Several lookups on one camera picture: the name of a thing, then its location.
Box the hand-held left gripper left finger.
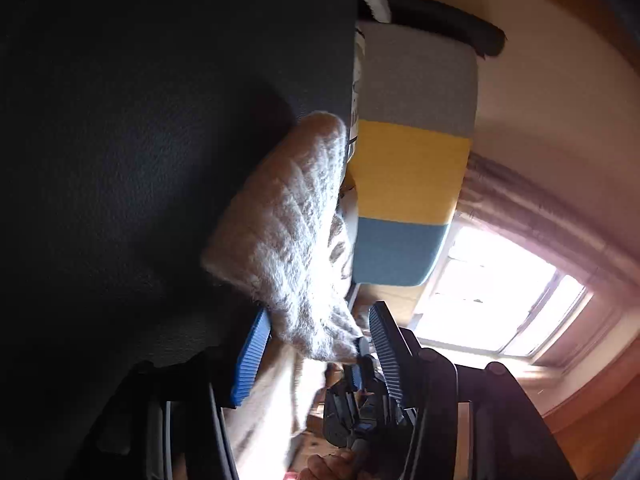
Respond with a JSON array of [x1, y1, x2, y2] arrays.
[[65, 307, 273, 480]]

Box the grey yellow blue sofa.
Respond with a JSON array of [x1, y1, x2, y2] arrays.
[[347, 0, 478, 288]]

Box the person's right hand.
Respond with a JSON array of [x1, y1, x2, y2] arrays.
[[305, 450, 363, 480]]

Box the white framed window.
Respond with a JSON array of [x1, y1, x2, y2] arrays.
[[415, 225, 596, 361]]

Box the black rolled mat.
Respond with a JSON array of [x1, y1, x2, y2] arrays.
[[382, 0, 507, 58]]

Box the cream knitted sweater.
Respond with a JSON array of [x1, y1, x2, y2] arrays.
[[200, 112, 366, 480]]

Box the patterned beige curtain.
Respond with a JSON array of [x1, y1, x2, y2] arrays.
[[465, 152, 626, 301]]

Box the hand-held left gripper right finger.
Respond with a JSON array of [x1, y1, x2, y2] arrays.
[[368, 301, 581, 480]]

